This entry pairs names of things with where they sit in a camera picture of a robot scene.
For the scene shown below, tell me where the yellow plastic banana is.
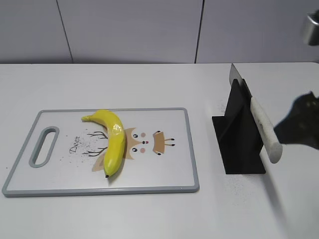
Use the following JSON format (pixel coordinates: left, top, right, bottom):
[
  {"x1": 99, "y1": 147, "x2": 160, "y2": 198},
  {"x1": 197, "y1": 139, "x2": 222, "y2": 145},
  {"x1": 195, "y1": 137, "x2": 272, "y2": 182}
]
[{"x1": 81, "y1": 110, "x2": 126, "y2": 178}]

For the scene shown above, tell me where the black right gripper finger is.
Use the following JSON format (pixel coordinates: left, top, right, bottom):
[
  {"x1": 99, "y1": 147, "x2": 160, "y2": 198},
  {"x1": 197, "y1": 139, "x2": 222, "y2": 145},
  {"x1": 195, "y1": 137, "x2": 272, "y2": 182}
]
[{"x1": 274, "y1": 92, "x2": 319, "y2": 149}]

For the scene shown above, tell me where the white handled kitchen knife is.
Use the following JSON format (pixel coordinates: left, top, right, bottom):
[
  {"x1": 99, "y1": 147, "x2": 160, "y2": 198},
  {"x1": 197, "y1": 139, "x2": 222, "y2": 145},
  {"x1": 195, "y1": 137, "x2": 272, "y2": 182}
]
[{"x1": 229, "y1": 63, "x2": 283, "y2": 164}]

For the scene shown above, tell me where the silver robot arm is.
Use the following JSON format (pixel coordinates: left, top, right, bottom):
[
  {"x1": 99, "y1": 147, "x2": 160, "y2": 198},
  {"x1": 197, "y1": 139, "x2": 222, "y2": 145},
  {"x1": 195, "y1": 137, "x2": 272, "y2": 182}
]
[{"x1": 274, "y1": 11, "x2": 319, "y2": 149}]

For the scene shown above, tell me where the white deer cutting board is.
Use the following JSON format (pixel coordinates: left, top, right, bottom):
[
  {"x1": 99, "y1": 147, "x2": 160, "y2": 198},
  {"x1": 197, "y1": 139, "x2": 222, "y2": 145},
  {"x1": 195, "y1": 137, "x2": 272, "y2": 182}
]
[{"x1": 2, "y1": 108, "x2": 199, "y2": 197}]

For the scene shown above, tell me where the black knife stand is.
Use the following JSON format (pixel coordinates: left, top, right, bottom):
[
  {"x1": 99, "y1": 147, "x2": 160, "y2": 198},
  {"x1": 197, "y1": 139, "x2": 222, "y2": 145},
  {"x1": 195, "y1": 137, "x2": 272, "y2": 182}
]
[{"x1": 212, "y1": 78, "x2": 266, "y2": 174}]

